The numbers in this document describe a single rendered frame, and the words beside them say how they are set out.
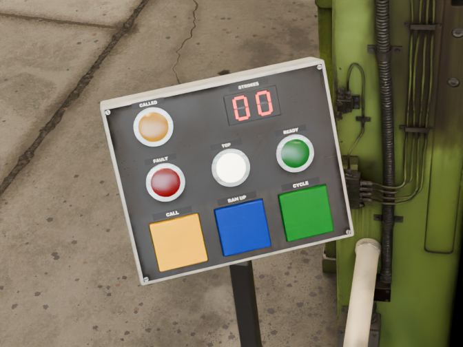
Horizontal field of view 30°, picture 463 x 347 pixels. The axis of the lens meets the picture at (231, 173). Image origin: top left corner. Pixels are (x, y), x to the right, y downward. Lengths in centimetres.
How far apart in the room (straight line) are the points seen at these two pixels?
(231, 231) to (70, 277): 143
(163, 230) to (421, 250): 68
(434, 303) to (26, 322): 124
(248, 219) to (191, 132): 16
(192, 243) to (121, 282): 134
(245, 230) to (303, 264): 130
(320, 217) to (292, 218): 4
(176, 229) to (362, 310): 51
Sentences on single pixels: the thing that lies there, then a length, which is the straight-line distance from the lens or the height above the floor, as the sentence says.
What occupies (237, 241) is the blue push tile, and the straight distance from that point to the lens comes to 131.
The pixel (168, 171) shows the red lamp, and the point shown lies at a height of 110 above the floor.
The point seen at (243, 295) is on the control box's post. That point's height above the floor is 72.
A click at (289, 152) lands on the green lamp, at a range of 130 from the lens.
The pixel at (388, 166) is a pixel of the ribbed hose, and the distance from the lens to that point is 162.
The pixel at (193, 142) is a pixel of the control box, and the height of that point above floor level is 113.
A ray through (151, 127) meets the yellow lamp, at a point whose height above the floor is 117.
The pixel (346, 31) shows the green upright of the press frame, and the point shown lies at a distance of 147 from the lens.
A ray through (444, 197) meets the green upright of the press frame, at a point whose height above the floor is 77.
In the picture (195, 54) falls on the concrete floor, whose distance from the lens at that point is 350.
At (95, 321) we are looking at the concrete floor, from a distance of 257.
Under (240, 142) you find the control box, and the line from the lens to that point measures 129.
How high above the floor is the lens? 195
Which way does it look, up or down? 42 degrees down
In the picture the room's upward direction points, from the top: 7 degrees counter-clockwise
